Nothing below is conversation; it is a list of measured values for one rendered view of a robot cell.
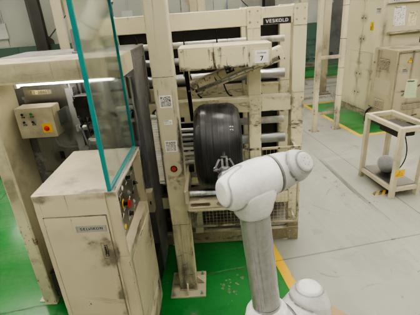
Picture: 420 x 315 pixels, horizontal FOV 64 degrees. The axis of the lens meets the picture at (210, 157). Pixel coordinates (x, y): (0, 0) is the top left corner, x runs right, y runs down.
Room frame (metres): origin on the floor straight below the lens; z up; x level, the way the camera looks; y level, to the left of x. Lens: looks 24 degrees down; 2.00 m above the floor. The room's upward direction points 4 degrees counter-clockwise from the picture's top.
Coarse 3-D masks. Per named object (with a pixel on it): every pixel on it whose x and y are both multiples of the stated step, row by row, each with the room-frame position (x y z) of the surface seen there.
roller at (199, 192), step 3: (198, 189) 1.95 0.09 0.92; (201, 189) 1.94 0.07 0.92; (204, 189) 1.94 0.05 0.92; (207, 189) 1.94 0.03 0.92; (210, 189) 1.94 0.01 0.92; (213, 189) 1.93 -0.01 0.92; (189, 192) 1.93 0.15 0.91; (192, 192) 1.93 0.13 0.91; (195, 192) 1.93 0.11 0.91; (198, 192) 1.92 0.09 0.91; (201, 192) 1.92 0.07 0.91; (204, 192) 1.92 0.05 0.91; (207, 192) 1.92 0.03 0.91; (210, 192) 1.92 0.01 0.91; (213, 192) 1.92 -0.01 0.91; (189, 195) 1.92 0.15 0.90; (192, 195) 1.92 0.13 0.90; (195, 195) 1.92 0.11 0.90; (198, 195) 1.92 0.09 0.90; (201, 195) 1.92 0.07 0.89; (204, 195) 1.92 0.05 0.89; (207, 195) 1.92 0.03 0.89; (210, 195) 1.92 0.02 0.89; (213, 195) 1.92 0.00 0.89
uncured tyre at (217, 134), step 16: (208, 112) 1.98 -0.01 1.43; (224, 112) 1.97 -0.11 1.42; (208, 128) 1.88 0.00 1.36; (224, 128) 1.87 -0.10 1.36; (240, 128) 1.90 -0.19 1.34; (208, 144) 1.82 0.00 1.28; (224, 144) 1.82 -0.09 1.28; (240, 144) 1.84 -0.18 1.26; (208, 160) 1.80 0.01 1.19; (240, 160) 1.82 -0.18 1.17; (208, 176) 1.82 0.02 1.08
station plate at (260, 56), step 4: (256, 52) 2.25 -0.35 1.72; (260, 52) 2.24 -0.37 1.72; (264, 52) 2.24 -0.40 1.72; (268, 52) 2.24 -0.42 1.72; (256, 56) 2.25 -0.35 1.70; (260, 56) 2.24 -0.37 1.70; (264, 56) 2.24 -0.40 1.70; (268, 56) 2.24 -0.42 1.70; (256, 60) 2.25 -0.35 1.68; (260, 60) 2.24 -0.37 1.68; (264, 60) 2.24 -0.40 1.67; (268, 60) 2.24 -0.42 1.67
